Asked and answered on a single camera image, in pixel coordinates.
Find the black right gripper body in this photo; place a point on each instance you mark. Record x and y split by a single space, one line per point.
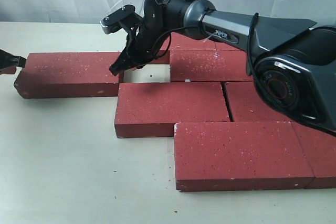
148 45

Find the red brick back left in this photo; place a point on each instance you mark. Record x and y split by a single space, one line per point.
180 42

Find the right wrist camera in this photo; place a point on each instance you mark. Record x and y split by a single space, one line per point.
123 18

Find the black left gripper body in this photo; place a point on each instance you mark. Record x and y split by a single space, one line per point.
5 59

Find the red brick third row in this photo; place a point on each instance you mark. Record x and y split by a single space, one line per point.
246 106

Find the red brick front left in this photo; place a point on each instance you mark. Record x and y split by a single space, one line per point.
231 156

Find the red brick back right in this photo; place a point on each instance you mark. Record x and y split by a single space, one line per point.
225 47

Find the red brick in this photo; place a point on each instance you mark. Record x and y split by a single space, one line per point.
231 156
68 75
225 47
319 149
180 42

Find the red brick moved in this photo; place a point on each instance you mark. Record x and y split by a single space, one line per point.
152 109
208 65

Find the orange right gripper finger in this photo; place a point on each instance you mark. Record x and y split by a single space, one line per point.
122 63

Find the red brick front right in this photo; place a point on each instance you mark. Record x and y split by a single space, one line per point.
319 149

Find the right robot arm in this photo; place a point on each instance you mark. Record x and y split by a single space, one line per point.
291 61

